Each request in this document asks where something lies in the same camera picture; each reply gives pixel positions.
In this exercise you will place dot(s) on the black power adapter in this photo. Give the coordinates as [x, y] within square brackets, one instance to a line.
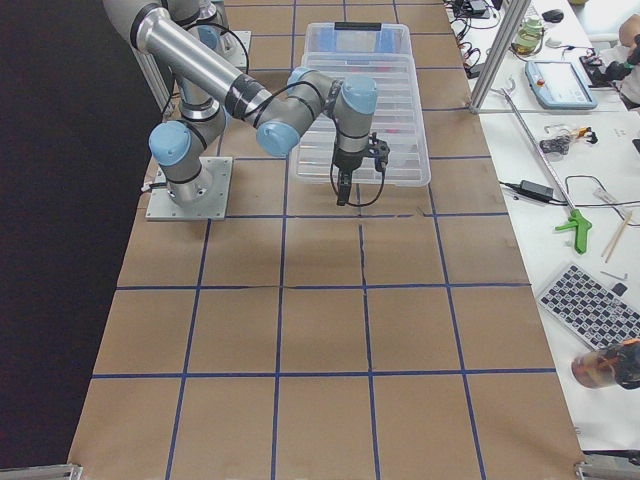
[533, 191]

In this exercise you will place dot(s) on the green handled reacher grabber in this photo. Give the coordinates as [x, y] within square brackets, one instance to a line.
[576, 221]

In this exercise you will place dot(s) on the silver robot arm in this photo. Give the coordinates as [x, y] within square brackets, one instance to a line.
[202, 118]
[166, 30]

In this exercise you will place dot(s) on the checkered calibration board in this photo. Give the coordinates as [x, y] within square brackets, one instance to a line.
[587, 309]

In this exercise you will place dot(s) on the green tape roll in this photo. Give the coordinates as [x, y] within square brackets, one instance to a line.
[529, 37]

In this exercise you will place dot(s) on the aluminium frame post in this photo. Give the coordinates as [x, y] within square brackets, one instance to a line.
[512, 17]

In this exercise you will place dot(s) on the brown glass bottle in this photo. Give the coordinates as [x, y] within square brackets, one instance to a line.
[617, 364]

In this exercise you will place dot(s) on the metal allen key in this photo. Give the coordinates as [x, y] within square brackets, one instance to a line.
[622, 278]

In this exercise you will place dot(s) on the black computer mouse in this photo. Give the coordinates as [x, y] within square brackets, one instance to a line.
[553, 16]

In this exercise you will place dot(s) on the wooden chopsticks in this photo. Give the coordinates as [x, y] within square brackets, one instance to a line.
[613, 242]

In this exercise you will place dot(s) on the clear plastic storage box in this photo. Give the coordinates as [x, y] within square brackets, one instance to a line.
[386, 57]

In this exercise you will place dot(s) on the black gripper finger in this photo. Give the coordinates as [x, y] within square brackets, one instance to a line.
[344, 184]

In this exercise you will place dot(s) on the black latch far side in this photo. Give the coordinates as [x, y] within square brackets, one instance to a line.
[357, 26]

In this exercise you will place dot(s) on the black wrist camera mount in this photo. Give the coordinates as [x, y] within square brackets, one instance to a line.
[378, 150]

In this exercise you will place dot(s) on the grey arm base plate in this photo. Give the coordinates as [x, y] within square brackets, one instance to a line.
[206, 197]
[235, 48]

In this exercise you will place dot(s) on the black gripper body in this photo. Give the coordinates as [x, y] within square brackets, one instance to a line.
[346, 162]

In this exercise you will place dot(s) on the blue teach pendant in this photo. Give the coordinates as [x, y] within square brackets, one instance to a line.
[559, 86]

